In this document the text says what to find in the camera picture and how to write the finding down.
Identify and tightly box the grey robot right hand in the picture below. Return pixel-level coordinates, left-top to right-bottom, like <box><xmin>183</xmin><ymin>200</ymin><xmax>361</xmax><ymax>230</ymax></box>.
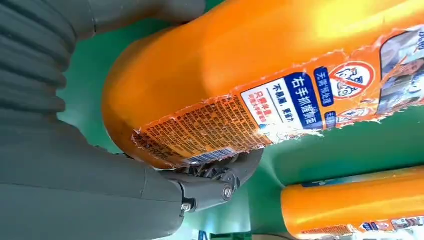
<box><xmin>0</xmin><ymin>0</ymin><xmax>265</xmax><ymax>240</ymax></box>

